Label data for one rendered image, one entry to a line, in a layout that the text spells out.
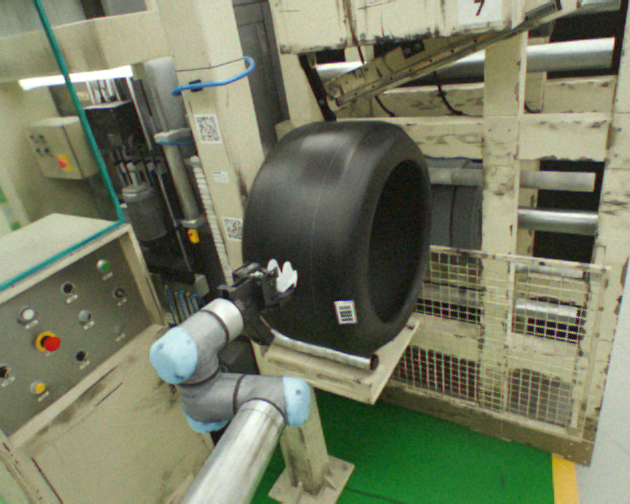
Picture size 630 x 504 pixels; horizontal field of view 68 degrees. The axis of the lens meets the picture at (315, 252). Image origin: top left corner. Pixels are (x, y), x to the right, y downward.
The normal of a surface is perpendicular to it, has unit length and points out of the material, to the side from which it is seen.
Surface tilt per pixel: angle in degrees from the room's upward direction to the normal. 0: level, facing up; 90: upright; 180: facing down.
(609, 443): 0
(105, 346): 90
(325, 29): 90
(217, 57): 90
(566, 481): 0
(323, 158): 26
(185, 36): 90
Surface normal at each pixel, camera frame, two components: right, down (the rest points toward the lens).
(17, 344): 0.85, 0.12
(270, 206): -0.48, -0.18
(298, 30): -0.50, 0.48
